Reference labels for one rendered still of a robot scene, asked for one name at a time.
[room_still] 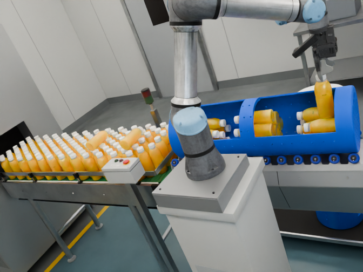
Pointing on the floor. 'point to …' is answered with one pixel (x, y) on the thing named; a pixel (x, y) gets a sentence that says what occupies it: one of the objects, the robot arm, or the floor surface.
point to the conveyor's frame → (84, 188)
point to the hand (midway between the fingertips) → (320, 76)
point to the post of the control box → (151, 226)
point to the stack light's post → (156, 117)
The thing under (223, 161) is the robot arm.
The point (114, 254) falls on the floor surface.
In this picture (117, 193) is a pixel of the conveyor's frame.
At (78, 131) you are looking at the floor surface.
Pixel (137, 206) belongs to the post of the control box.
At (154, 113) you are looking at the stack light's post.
